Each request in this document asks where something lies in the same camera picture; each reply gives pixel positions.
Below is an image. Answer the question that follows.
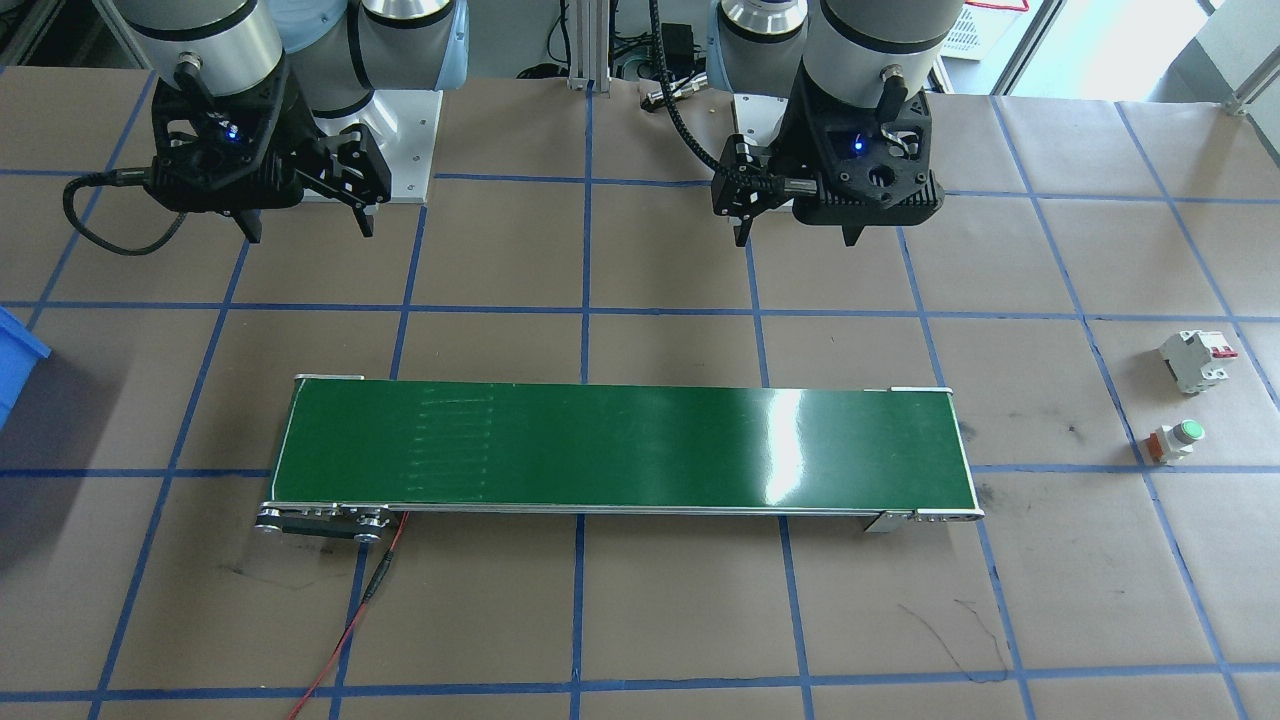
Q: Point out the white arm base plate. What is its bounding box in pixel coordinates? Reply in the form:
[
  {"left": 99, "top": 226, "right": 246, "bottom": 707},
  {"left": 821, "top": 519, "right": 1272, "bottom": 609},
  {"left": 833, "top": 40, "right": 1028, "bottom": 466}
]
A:
[
  {"left": 298, "top": 90, "right": 444, "bottom": 207},
  {"left": 732, "top": 92, "right": 803, "bottom": 146}
]

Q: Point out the green conveyor belt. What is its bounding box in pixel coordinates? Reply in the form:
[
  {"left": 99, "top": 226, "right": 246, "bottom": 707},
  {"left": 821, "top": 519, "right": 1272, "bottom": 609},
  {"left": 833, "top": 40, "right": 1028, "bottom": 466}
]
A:
[{"left": 252, "top": 374, "right": 986, "bottom": 546}]

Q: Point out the metal cable connector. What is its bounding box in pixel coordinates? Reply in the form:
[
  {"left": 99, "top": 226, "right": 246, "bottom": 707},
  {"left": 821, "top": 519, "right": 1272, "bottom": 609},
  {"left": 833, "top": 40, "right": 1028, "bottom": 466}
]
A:
[{"left": 643, "top": 80, "right": 713, "bottom": 109}]

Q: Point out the blue plastic bin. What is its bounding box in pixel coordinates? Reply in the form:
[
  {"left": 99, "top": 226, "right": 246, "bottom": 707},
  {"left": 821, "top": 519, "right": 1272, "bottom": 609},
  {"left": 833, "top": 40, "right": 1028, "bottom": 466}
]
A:
[{"left": 0, "top": 305, "right": 53, "bottom": 433}]

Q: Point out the aluminium corner rail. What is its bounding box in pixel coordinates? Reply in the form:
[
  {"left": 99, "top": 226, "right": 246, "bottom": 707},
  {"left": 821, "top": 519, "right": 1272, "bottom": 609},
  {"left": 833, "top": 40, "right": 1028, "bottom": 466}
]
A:
[{"left": 1228, "top": 60, "right": 1280, "bottom": 113}]

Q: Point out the red black conveyor wire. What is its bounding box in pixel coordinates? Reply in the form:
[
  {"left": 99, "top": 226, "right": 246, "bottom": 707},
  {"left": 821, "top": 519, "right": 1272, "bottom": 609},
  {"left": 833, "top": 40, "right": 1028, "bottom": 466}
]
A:
[{"left": 288, "top": 512, "right": 411, "bottom": 720}]

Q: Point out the green push button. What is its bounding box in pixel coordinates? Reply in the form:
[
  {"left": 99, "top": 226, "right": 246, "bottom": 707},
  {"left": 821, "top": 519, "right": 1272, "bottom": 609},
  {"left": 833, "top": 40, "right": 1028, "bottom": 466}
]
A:
[{"left": 1147, "top": 419, "right": 1207, "bottom": 467}]

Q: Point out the white red circuit breaker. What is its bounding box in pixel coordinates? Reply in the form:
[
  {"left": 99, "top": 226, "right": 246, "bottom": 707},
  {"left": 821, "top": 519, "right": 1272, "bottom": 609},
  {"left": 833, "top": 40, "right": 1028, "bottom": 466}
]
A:
[{"left": 1158, "top": 329, "right": 1240, "bottom": 395}]

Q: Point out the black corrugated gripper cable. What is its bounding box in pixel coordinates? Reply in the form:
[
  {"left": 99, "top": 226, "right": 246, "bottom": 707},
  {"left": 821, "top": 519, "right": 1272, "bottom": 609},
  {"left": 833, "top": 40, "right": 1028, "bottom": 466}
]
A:
[{"left": 648, "top": 0, "right": 731, "bottom": 179}]

